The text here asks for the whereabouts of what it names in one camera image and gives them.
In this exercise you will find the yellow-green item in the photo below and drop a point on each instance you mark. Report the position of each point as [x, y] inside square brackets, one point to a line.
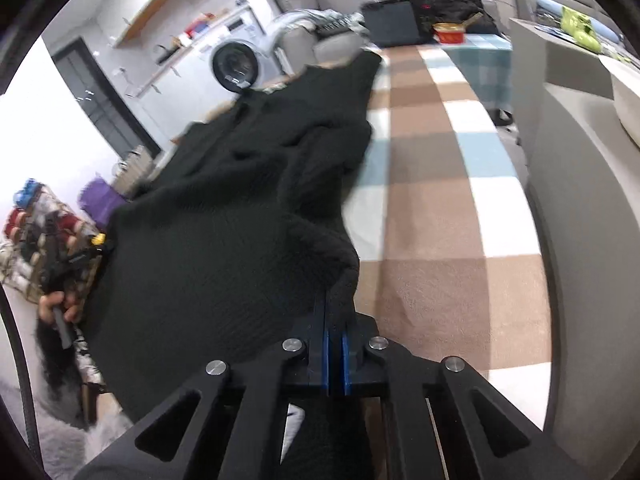
[580, 27]

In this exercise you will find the light blue pillow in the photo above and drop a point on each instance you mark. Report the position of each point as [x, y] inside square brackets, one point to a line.
[550, 7]

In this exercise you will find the shoe rack with shoes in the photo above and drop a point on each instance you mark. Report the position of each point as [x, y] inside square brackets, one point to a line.
[30, 225]

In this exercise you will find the white counter cabinet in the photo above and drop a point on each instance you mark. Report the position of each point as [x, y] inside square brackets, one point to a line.
[185, 67]

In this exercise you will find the houndstooth cushion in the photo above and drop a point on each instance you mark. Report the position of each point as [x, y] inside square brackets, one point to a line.
[337, 24]

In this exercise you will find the white wall cabinet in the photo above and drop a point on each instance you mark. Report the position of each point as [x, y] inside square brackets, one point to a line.
[150, 10]

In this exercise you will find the black laptop bag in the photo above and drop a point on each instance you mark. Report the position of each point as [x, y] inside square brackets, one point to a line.
[395, 22]

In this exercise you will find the white washing machine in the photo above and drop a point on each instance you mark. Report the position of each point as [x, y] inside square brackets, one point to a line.
[235, 65]

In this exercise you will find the woven laundry basket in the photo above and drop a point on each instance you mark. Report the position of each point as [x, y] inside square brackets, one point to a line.
[135, 165]

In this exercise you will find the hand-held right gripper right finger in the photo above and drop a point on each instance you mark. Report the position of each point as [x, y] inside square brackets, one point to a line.
[346, 365]

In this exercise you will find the purple bag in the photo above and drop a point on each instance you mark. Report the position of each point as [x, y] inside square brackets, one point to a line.
[100, 200]

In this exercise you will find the grey side cabinet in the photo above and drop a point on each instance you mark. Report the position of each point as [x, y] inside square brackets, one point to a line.
[575, 210]

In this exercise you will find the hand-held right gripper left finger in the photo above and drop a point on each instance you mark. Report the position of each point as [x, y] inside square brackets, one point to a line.
[326, 360]

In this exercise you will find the white plastic tub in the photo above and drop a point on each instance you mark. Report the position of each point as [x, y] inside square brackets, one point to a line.
[625, 95]

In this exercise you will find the checked blanket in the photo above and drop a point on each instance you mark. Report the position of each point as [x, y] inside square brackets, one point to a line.
[440, 210]

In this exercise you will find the red plastic basin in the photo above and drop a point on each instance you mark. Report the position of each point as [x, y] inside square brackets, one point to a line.
[197, 27]

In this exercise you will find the black knit sweater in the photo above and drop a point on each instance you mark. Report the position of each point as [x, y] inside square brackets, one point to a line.
[220, 220]

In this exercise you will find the grey sofa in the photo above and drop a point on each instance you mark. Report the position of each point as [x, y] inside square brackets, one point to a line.
[332, 52]

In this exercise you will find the red noodle bowl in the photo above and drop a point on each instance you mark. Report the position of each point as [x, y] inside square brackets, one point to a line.
[449, 35]

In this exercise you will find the white garment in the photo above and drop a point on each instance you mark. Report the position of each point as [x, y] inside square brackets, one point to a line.
[295, 22]

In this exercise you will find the dark glass door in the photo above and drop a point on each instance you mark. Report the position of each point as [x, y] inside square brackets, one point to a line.
[100, 100]

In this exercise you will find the person's left hand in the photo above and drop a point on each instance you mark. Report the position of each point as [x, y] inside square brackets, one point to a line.
[70, 312]

